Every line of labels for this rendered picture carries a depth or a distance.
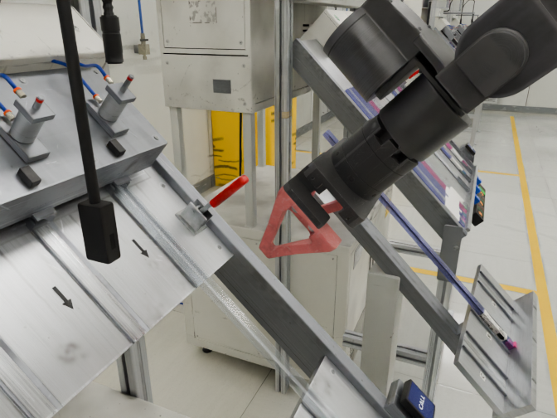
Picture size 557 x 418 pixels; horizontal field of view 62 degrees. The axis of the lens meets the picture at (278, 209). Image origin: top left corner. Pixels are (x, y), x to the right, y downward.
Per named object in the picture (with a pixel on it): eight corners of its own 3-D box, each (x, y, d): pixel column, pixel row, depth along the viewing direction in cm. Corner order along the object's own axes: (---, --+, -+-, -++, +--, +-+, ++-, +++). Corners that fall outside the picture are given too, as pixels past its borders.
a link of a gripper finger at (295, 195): (228, 235, 42) (297, 172, 37) (262, 207, 48) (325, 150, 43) (278, 291, 42) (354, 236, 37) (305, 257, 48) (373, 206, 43)
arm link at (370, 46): (540, 58, 29) (546, 46, 35) (419, -80, 29) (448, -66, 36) (395, 168, 36) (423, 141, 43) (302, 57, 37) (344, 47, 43)
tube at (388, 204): (509, 346, 83) (515, 343, 82) (509, 350, 82) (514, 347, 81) (325, 133, 85) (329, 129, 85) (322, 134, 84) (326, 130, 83)
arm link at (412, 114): (481, 120, 34) (485, 111, 39) (419, 49, 34) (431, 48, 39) (406, 177, 37) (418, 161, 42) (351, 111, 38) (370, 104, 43)
